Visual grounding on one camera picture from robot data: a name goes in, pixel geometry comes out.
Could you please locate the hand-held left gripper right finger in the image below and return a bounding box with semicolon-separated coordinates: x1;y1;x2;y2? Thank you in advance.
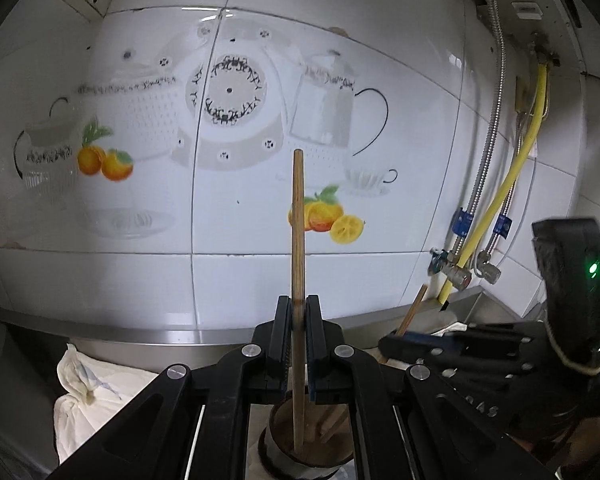
305;295;556;480

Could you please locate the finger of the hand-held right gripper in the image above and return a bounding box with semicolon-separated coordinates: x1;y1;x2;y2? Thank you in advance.
378;335;481;376
402;324;476;350

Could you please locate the person's right hand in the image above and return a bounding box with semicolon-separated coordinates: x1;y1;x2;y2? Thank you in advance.
555;412;600;480

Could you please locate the wooden chopstick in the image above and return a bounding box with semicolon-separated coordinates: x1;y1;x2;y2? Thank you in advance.
290;149;308;465
378;284;429;365
310;402;351;445

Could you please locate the white quilted printed mat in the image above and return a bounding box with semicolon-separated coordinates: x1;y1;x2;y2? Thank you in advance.
54;342;211;467

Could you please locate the white string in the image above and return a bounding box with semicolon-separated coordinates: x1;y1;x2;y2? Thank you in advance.
545;322;600;376

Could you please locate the long braided metal hose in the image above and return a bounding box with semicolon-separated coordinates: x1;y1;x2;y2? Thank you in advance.
450;0;512;271

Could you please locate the plain metal valve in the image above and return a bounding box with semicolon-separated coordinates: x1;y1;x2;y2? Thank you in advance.
475;250;502;285

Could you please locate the grey water heater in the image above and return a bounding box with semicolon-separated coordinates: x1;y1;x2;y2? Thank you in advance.
505;0;588;78

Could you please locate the yellow gas hose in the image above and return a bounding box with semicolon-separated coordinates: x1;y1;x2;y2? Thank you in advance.
440;60;552;307

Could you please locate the short braided metal hose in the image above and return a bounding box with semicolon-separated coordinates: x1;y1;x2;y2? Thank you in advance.
482;120;531;263

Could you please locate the dark ribbed utensil holder cup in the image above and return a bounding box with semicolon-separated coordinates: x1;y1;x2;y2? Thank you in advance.
256;391;356;480

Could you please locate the thin white cable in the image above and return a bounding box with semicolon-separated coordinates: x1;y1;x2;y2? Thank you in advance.
497;105;543;266

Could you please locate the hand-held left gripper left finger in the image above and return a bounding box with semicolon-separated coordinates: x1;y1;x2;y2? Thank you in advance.
45;296;293;480

